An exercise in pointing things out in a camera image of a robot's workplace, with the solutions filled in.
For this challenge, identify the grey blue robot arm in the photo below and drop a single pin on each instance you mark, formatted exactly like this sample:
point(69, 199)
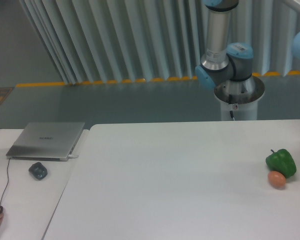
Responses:
point(220, 50)

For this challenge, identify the green bell pepper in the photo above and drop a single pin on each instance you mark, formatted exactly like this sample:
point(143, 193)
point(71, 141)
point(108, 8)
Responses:
point(282, 162)

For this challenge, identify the silver closed laptop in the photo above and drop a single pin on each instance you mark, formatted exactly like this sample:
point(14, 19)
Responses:
point(49, 141)

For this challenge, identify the white usb plug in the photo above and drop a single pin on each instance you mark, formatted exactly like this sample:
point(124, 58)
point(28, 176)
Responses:
point(73, 156)

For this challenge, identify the folding partition screen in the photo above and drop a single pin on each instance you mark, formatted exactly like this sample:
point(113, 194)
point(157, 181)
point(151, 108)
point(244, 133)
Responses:
point(120, 40)

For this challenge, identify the brown egg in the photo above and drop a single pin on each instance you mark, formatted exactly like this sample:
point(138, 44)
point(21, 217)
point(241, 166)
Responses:
point(276, 179)

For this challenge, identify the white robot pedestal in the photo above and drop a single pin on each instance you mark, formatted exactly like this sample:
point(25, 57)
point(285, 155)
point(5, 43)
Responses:
point(239, 99)

